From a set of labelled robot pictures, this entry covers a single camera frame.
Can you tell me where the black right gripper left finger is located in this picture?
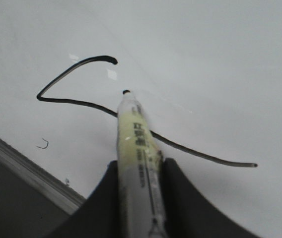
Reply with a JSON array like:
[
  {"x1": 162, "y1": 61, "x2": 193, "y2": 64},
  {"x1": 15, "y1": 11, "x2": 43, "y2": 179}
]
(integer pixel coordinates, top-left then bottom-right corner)
[{"x1": 46, "y1": 161, "x2": 120, "y2": 238}]

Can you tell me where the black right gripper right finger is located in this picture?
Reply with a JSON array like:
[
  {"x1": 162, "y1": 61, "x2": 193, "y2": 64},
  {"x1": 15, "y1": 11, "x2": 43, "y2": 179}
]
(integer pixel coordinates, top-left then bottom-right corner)
[{"x1": 161, "y1": 158, "x2": 257, "y2": 238}]

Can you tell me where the white black-tipped whiteboard marker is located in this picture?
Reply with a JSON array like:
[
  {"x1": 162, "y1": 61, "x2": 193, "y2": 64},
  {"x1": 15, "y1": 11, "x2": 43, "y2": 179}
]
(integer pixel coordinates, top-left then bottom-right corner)
[{"x1": 117, "y1": 90, "x2": 168, "y2": 238}]

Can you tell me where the white whiteboard with grey frame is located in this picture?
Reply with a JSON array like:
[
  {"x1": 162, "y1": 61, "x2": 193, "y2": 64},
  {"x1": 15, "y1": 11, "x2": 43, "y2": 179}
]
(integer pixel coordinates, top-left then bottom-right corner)
[{"x1": 0, "y1": 0, "x2": 282, "y2": 218}]

